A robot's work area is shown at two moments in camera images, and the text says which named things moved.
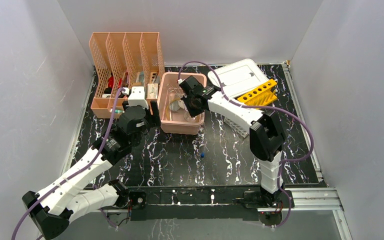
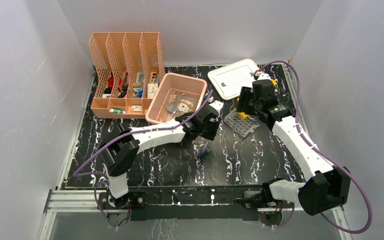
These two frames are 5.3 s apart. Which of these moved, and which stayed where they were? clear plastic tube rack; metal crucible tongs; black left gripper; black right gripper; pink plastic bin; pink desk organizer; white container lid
Moved: pink plastic bin; black right gripper; black left gripper; metal crucible tongs
Stayed: pink desk organizer; clear plastic tube rack; white container lid
